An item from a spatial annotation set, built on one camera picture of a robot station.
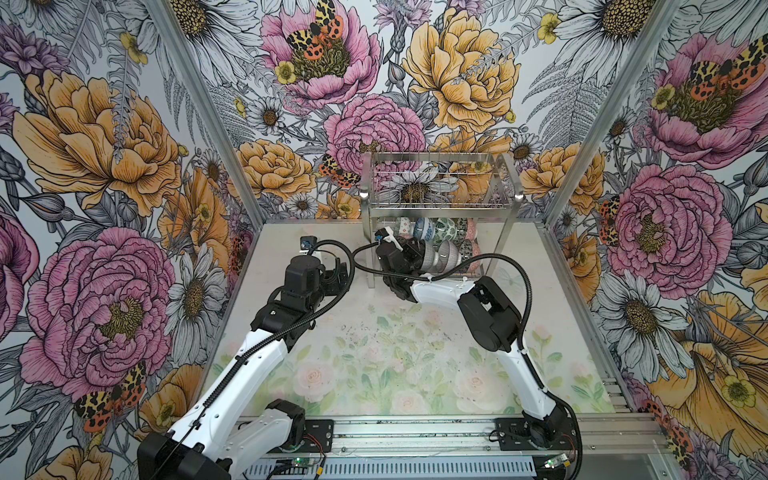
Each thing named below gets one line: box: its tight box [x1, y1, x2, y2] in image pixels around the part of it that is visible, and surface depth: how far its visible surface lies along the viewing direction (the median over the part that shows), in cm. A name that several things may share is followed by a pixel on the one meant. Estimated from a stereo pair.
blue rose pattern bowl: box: [413, 217, 436, 242], surface depth 107 cm
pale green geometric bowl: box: [395, 216, 415, 240], surface depth 107 cm
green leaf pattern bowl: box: [432, 217, 459, 245], surface depth 107 cm
